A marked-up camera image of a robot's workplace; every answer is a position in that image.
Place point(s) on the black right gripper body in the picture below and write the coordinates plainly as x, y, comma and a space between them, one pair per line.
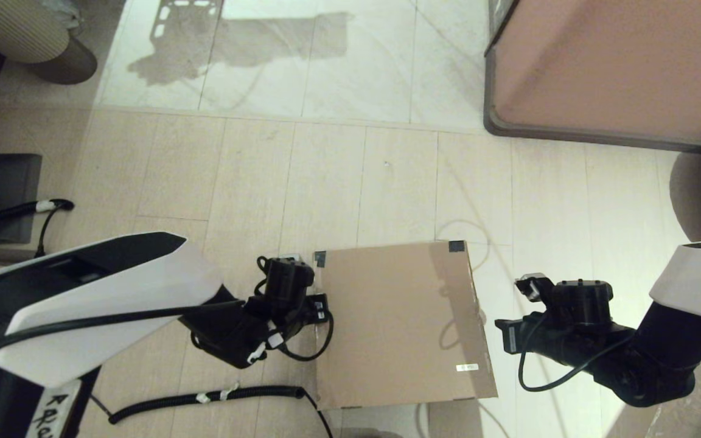
582, 301

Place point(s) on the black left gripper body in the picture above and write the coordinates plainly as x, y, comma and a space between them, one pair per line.
286, 280

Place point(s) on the brown cardboard shoe box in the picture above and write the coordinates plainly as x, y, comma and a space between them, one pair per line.
399, 328

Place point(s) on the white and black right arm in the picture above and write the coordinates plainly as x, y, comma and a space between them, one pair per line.
691, 286

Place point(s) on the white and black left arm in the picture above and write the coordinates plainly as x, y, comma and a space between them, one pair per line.
113, 304

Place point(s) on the white handwritten label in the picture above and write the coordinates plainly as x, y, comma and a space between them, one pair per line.
49, 413

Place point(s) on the grey crumpled cloth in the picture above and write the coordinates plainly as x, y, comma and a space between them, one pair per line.
61, 13

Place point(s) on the beige ribbed pouf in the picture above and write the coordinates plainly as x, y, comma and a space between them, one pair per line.
10, 30

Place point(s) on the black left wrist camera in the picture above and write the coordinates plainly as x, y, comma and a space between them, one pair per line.
320, 309

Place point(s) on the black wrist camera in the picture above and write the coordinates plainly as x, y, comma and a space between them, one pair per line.
509, 334
320, 309

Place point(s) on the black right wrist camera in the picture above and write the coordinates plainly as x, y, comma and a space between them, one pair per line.
509, 334

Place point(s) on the pink cabinet with dark frame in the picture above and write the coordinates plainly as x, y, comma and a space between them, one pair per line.
618, 67

